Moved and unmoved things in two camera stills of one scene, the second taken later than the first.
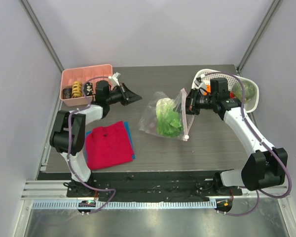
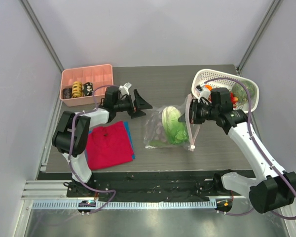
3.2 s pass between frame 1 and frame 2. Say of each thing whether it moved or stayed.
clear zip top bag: moved
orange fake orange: stayed
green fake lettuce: moved
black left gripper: moved
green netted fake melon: stayed
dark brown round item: stayed
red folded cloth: stayed
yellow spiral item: stayed
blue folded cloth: stayed
